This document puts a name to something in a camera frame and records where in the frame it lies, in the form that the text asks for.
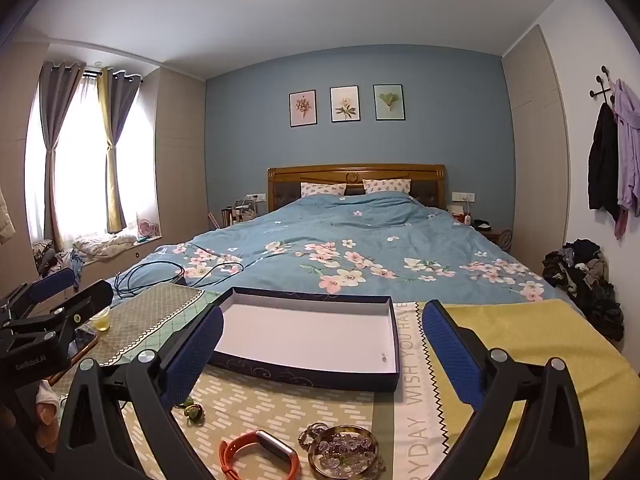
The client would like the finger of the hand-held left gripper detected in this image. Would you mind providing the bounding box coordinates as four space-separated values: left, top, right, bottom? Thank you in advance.
0 280 114 348
0 267 76 321

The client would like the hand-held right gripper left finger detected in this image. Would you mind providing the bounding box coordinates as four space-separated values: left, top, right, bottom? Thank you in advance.
57 305 226 480

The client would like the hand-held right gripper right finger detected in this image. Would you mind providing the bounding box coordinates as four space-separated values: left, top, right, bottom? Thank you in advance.
422 300 591 480

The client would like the orange smart band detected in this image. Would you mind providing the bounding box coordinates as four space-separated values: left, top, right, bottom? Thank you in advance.
219 430 302 478

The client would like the dark blue shallow box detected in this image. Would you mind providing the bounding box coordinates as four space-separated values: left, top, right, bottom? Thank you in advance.
202 286 401 394

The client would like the purple bead bracelet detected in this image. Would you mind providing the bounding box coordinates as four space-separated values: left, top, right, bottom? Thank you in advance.
298 422 378 461

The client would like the amber bangle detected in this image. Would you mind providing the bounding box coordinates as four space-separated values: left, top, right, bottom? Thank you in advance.
306 424 382 479

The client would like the clear bead bracelet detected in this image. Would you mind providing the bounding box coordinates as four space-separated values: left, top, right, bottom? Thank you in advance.
317 442 385 479

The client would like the person's left hand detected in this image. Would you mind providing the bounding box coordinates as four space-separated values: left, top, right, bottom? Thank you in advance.
34 385 65 453

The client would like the smartphone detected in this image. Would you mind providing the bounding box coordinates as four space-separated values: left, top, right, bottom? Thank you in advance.
66 326 99 367

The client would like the crumpled bedding on sill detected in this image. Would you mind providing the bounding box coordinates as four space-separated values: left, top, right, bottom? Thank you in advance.
74 233 137 262

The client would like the wooden nightstand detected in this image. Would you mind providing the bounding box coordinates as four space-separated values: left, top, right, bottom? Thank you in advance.
446 202 514 252

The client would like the patchwork printed table mat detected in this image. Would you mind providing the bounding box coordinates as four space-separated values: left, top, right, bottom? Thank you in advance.
50 284 640 480

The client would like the yellow and grey curtain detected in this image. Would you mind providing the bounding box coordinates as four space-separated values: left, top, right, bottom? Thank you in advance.
97 67 144 235

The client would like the cluttered bedside stand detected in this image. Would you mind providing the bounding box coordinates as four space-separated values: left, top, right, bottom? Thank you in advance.
207 199 259 232

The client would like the wooden bed with floral duvet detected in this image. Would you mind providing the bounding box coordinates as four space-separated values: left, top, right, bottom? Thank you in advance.
107 192 585 313

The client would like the pile of dark clothes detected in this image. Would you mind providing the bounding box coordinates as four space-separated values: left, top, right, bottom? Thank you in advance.
542 238 626 344

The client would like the spotted white pillow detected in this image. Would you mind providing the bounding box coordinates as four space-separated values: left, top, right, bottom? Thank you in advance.
300 181 348 199
362 178 413 195

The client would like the wooden bed headboard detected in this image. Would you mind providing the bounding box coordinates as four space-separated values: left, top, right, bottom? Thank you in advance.
266 163 448 212

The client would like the beige wardrobe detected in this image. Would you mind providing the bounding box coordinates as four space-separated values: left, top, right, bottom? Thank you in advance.
501 24 574 283

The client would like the black jacket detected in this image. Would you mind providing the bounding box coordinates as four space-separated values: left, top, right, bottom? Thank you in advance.
587 102 622 222

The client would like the green framed leaf picture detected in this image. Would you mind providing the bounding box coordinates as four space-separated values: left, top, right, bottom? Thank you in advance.
372 83 405 121

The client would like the cream framed flower picture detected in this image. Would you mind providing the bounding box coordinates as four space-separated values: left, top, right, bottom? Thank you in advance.
329 85 361 124

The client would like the purple jacket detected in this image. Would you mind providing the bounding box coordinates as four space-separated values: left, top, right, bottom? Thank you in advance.
613 78 640 240

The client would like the pink framed flower picture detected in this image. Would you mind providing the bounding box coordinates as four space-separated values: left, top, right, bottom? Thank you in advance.
288 89 319 128

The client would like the black charging cable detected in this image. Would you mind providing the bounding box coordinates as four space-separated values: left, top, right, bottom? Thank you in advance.
113 259 187 297

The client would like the green stone ring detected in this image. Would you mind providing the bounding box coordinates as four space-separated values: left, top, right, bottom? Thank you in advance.
181 396 207 425

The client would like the wall coat rack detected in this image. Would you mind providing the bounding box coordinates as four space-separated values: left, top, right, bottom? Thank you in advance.
588 65 620 107

